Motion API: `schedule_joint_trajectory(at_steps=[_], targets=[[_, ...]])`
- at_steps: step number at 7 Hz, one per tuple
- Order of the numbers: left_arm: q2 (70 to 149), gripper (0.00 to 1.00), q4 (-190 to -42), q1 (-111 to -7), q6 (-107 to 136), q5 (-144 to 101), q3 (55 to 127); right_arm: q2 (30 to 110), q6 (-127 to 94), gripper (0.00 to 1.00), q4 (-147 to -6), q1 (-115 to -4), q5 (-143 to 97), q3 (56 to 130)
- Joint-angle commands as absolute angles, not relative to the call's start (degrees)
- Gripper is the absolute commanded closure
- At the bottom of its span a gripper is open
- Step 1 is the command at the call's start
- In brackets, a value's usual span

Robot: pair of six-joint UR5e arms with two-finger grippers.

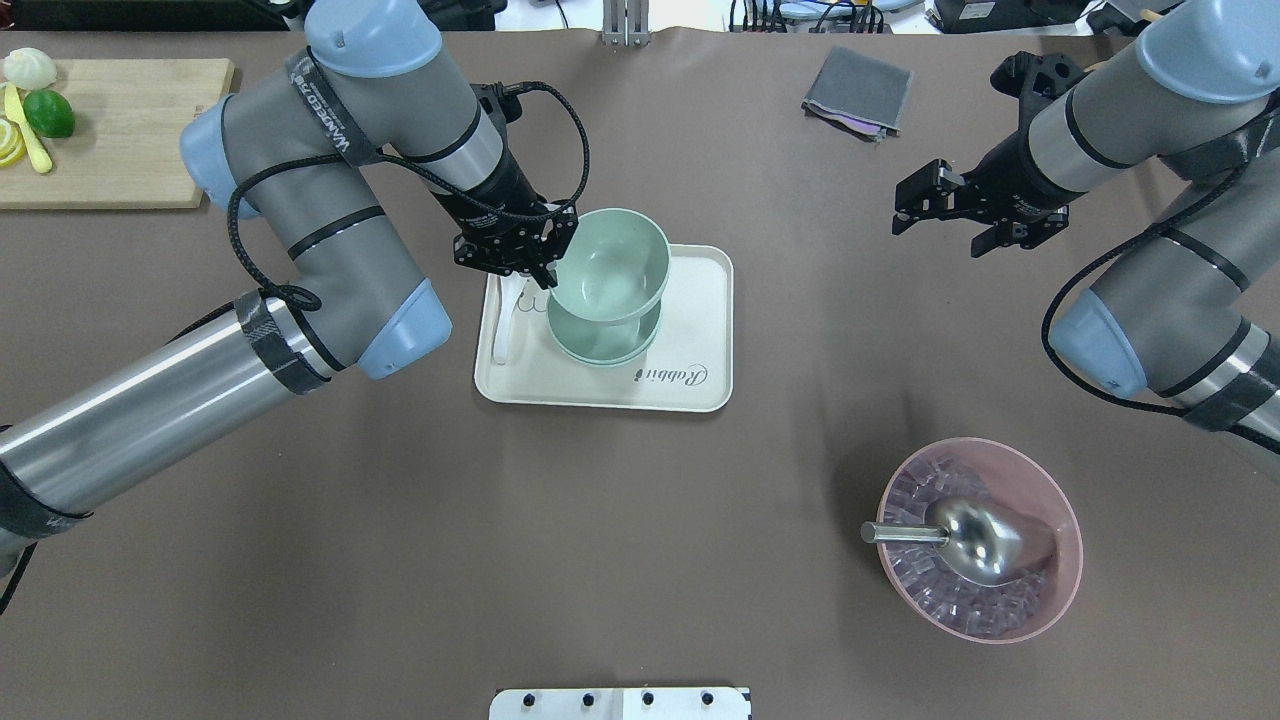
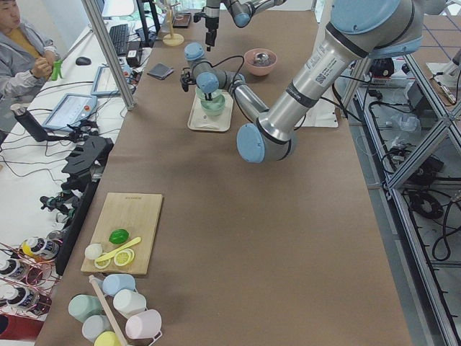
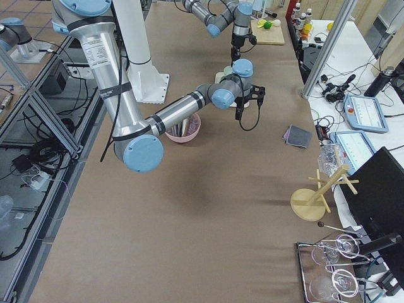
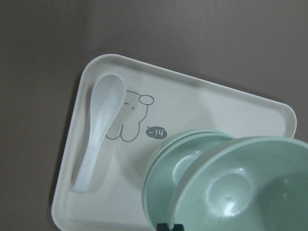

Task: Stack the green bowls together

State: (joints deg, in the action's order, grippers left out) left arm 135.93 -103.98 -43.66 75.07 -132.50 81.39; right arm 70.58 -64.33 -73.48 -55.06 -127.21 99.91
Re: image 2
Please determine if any green bowl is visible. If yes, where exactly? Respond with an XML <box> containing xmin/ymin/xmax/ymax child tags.
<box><xmin>202</xmin><ymin>108</ymin><xmax>224</xmax><ymax>117</ymax></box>
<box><xmin>200</xmin><ymin>102</ymin><xmax>225</xmax><ymax>109</ymax></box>
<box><xmin>195</xmin><ymin>88</ymin><xmax>225</xmax><ymax>103</ymax></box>

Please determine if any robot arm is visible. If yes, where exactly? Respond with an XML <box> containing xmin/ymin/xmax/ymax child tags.
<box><xmin>194</xmin><ymin>0</ymin><xmax>285</xmax><ymax>52</ymax></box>
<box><xmin>184</xmin><ymin>1</ymin><xmax>428</xmax><ymax>163</ymax></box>

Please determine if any cream rabbit tray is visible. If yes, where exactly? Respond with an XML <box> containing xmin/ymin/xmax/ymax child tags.
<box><xmin>187</xmin><ymin>92</ymin><xmax>233</xmax><ymax>133</ymax></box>

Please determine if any black tray at edge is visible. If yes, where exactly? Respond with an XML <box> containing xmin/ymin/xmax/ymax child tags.
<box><xmin>173</xmin><ymin>12</ymin><xmax>192</xmax><ymax>29</ymax></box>

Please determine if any wooden mug tree stand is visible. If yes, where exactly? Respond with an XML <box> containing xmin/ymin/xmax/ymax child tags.
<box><xmin>160</xmin><ymin>1</ymin><xmax>184</xmax><ymax>47</ymax></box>

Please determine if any metal ice scoop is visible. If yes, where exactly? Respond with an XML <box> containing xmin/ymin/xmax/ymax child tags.
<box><xmin>252</xmin><ymin>52</ymin><xmax>272</xmax><ymax>67</ymax></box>

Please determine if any grey folded cloth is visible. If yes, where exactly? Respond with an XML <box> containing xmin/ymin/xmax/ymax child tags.
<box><xmin>147</xmin><ymin>63</ymin><xmax>174</xmax><ymax>80</ymax></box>

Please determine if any pink bowl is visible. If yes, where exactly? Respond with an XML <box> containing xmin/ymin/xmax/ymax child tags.
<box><xmin>243</xmin><ymin>48</ymin><xmax>277</xmax><ymax>76</ymax></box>

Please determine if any black keyboard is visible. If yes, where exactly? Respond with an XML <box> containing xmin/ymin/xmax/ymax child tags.
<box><xmin>109</xmin><ymin>24</ymin><xmax>129</xmax><ymax>56</ymax></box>

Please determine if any teach pendant far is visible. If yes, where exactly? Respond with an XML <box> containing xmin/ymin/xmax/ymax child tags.
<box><xmin>91</xmin><ymin>66</ymin><xmax>119</xmax><ymax>97</ymax></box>

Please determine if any teach pendant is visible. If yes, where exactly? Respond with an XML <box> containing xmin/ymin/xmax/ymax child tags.
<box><xmin>42</xmin><ymin>93</ymin><xmax>97</xmax><ymax>133</ymax></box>
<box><xmin>91</xmin><ymin>66</ymin><xmax>119</xmax><ymax>97</ymax></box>

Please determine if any black computer mouse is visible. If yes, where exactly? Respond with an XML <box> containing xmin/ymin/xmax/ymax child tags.
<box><xmin>75</xmin><ymin>56</ymin><xmax>91</xmax><ymax>66</ymax></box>

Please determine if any teach pendant near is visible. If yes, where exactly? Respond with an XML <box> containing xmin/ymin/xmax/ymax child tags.
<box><xmin>42</xmin><ymin>93</ymin><xmax>97</xmax><ymax>133</ymax></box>

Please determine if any bamboo cutting board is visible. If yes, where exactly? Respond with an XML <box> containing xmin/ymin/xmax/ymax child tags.
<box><xmin>81</xmin><ymin>192</ymin><xmax>163</xmax><ymax>275</ymax></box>

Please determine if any yellow plastic knife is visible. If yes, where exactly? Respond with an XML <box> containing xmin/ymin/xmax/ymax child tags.
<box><xmin>95</xmin><ymin>236</ymin><xmax>142</xmax><ymax>262</ymax></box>

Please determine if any green lime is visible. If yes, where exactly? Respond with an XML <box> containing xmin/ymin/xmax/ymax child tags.
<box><xmin>109</xmin><ymin>229</ymin><xmax>130</xmax><ymax>244</ymax></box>

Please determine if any lemon slice top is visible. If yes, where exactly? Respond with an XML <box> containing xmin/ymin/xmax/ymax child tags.
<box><xmin>114</xmin><ymin>248</ymin><xmax>135</xmax><ymax>267</ymax></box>

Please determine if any lemon slice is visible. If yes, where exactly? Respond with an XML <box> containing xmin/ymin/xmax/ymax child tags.
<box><xmin>114</xmin><ymin>248</ymin><xmax>135</xmax><ymax>267</ymax></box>
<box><xmin>94</xmin><ymin>258</ymin><xmax>112</xmax><ymax>270</ymax></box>

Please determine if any black water bottle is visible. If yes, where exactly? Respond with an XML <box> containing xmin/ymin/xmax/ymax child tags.
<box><xmin>10</xmin><ymin>104</ymin><xmax>48</xmax><ymax>142</ymax></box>

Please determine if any seated person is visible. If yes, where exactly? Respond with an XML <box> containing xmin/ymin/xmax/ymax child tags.
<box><xmin>1</xmin><ymin>1</ymin><xmax>61</xmax><ymax>102</ymax></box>

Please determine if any white garlic toy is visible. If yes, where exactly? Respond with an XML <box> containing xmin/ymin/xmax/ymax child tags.
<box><xmin>84</xmin><ymin>243</ymin><xmax>103</xmax><ymax>260</ymax></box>

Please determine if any lemon slice bottom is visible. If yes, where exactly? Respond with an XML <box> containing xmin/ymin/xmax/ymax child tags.
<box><xmin>94</xmin><ymin>258</ymin><xmax>112</xmax><ymax>270</ymax></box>

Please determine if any light blue cup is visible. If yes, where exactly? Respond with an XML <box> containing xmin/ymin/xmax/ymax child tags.
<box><xmin>102</xmin><ymin>273</ymin><xmax>136</xmax><ymax>297</ymax></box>

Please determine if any white cup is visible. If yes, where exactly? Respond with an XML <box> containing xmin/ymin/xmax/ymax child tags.
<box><xmin>112</xmin><ymin>289</ymin><xmax>147</xmax><ymax>319</ymax></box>

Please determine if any pink cup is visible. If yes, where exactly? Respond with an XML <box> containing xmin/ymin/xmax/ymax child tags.
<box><xmin>125</xmin><ymin>309</ymin><xmax>162</xmax><ymax>340</ymax></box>

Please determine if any green cup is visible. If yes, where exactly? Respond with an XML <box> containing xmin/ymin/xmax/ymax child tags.
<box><xmin>68</xmin><ymin>294</ymin><xmax>103</xmax><ymax>323</ymax></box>

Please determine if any grey cup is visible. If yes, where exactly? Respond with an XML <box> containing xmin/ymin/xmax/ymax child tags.
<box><xmin>81</xmin><ymin>315</ymin><xmax>112</xmax><ymax>342</ymax></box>

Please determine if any yellow cup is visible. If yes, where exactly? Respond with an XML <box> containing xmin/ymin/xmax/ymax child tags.
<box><xmin>94</xmin><ymin>331</ymin><xmax>121</xmax><ymax>346</ymax></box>

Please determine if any aluminium frame post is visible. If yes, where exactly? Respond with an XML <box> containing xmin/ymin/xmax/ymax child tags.
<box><xmin>81</xmin><ymin>0</ymin><xmax>135</xmax><ymax>111</ymax></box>

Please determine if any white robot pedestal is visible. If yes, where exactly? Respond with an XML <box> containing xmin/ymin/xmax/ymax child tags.
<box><xmin>298</xmin><ymin>0</ymin><xmax>340</xmax><ymax>128</ymax></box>

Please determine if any wooden rack handle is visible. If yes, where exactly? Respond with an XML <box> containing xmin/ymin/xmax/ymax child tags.
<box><xmin>89</xmin><ymin>275</ymin><xmax>129</xmax><ymax>346</ymax></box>

